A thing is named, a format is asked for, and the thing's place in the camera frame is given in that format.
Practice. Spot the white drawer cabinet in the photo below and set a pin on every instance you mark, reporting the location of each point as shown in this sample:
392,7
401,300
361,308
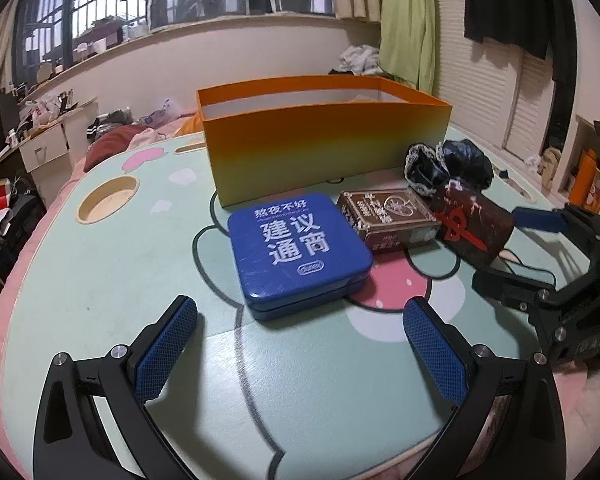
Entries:
50,147

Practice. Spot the striped black white cloth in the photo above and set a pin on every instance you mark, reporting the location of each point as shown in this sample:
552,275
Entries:
96,129

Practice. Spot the orange cardboard box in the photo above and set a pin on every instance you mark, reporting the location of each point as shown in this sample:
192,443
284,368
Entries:
330,150

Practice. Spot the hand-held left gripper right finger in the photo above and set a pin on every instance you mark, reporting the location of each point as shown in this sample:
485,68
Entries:
432,355

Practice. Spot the black lace-trimmed cloth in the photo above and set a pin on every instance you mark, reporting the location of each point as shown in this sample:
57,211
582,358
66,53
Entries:
422,170

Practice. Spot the dark brown pouch red mark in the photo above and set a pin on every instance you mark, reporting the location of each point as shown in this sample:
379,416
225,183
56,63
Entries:
480,225

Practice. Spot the dark red pillow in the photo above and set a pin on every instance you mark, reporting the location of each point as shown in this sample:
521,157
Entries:
112,145

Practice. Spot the black hanging garment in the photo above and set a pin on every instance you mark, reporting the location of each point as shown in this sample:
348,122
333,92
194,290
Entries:
510,5

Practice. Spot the green hanging garment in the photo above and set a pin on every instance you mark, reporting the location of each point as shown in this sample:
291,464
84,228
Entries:
407,20

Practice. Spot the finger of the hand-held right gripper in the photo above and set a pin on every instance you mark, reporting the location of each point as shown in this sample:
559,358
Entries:
510,286
535,220

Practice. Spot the white clothes pile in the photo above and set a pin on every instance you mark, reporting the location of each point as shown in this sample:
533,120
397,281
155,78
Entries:
360,59

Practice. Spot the barred window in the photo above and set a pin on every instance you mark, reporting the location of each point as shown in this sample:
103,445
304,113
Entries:
130,5

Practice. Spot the green cartoon desktop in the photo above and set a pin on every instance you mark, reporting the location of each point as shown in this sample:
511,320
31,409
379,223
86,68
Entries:
130,270

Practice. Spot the blue metal tin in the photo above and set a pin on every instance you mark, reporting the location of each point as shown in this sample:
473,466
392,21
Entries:
295,250

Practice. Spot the purple white plastic bag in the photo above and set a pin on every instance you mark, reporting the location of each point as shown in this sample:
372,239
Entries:
160,112

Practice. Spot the black lace fabric bundle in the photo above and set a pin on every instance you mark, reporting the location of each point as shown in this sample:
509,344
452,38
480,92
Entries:
467,162

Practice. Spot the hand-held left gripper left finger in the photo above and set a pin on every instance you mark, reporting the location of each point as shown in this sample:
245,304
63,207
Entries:
165,350

